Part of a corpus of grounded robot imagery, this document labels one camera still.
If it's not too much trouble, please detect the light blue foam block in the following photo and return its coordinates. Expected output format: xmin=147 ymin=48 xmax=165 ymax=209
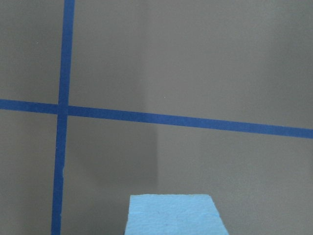
xmin=125 ymin=194 xmax=228 ymax=235

